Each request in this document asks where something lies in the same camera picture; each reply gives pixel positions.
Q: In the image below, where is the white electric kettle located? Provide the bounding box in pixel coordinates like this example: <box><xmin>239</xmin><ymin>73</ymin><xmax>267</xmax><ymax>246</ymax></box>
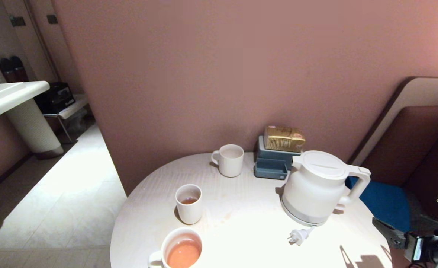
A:
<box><xmin>280</xmin><ymin>150</ymin><xmax>372</xmax><ymax>224</ymax></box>

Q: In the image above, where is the blue cushion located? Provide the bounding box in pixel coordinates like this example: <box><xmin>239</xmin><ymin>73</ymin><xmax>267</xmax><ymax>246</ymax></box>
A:
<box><xmin>345</xmin><ymin>177</ymin><xmax>411</xmax><ymax>233</ymax></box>

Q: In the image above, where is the grey cloth bag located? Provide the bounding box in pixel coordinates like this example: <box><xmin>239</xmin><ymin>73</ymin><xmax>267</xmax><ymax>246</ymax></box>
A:
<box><xmin>405</xmin><ymin>190</ymin><xmax>438</xmax><ymax>233</ymax></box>

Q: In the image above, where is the round grey kettle base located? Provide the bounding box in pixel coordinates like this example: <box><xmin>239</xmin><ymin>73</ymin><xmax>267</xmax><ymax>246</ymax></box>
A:
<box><xmin>280</xmin><ymin>201</ymin><xmax>337</xmax><ymax>227</ymax></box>

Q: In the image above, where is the white kettle power plug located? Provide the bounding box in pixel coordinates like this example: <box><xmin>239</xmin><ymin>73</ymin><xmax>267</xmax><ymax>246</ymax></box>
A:
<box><xmin>288</xmin><ymin>227</ymin><xmax>317</xmax><ymax>246</ymax></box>

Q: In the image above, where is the blue-grey plastic box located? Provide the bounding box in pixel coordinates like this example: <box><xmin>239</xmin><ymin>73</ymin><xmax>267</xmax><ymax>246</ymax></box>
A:
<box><xmin>254</xmin><ymin>136</ymin><xmax>303</xmax><ymax>181</ymax></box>

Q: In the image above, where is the beige brown-edged panel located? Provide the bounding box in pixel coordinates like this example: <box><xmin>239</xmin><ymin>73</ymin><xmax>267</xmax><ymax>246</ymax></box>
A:
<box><xmin>347</xmin><ymin>77</ymin><xmax>438</xmax><ymax>168</ymax></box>

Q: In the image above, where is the gold foil packet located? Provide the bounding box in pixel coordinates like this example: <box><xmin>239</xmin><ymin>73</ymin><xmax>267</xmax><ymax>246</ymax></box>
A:
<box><xmin>264</xmin><ymin>126</ymin><xmax>306</xmax><ymax>153</ymax></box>

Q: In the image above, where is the small white ribbed mug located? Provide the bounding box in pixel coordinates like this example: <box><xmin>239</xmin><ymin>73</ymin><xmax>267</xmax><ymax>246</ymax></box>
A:
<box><xmin>211</xmin><ymin>144</ymin><xmax>245</xmax><ymax>178</ymax></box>

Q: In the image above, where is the large white ribbed mug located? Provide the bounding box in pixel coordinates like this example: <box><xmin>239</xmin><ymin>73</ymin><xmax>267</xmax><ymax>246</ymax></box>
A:
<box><xmin>148</xmin><ymin>227</ymin><xmax>203</xmax><ymax>268</ymax></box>

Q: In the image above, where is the white metal-legged shelf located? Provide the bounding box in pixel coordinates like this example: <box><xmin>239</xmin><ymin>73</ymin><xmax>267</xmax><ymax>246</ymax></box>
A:
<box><xmin>44</xmin><ymin>94</ymin><xmax>90</xmax><ymax>145</ymax></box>

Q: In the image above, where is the black box appliance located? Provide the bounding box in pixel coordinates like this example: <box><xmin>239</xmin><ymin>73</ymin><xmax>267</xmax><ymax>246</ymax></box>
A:
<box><xmin>35</xmin><ymin>82</ymin><xmax>76</xmax><ymax>114</ymax></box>

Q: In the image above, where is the dark bottle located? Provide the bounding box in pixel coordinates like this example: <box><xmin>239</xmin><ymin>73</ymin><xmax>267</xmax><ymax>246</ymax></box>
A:
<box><xmin>11</xmin><ymin>56</ymin><xmax>29</xmax><ymax>82</ymax></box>
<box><xmin>0</xmin><ymin>58</ymin><xmax>17</xmax><ymax>83</ymax></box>

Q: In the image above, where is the white sink basin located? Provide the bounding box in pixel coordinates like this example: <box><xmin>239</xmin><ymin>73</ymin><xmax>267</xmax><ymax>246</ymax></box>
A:
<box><xmin>0</xmin><ymin>81</ymin><xmax>51</xmax><ymax>125</ymax></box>

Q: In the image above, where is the tall white handleless cup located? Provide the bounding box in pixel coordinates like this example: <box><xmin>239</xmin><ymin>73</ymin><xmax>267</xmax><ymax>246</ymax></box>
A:
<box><xmin>175</xmin><ymin>184</ymin><xmax>203</xmax><ymax>225</ymax></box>

